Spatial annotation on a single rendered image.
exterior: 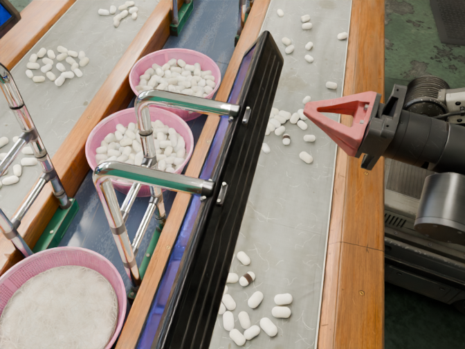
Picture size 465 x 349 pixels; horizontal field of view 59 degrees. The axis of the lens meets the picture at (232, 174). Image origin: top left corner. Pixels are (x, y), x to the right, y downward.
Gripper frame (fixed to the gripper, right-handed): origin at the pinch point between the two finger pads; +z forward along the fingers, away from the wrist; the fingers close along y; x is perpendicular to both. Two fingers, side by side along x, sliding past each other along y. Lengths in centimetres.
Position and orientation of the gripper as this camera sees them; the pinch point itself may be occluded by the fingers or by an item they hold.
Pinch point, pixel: (311, 109)
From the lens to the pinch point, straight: 50.6
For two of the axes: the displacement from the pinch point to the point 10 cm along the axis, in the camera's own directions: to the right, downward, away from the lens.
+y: 0.7, 3.5, 9.4
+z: -9.3, -3.1, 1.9
